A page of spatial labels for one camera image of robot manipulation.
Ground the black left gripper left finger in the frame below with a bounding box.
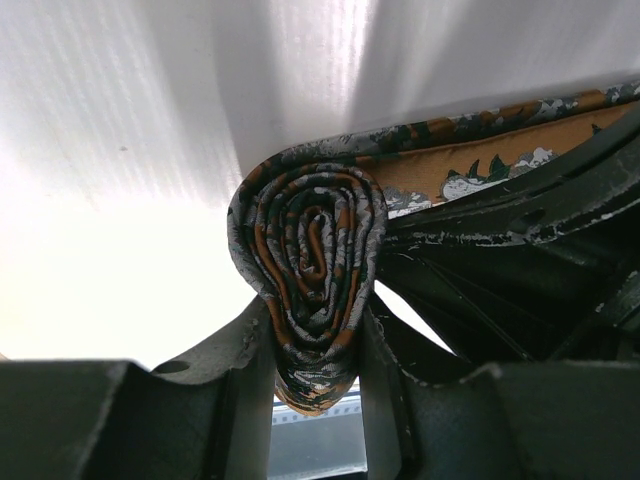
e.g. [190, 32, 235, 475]
[1, 299, 275, 479]

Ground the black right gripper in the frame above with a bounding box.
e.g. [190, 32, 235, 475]
[378, 108, 639, 363]

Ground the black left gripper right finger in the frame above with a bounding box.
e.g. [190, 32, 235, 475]
[360, 297, 639, 479]

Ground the orange grey patterned tie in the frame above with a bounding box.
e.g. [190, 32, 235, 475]
[227, 81, 639, 416]

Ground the slotted grey cable duct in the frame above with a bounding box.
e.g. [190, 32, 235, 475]
[267, 385, 368, 479]

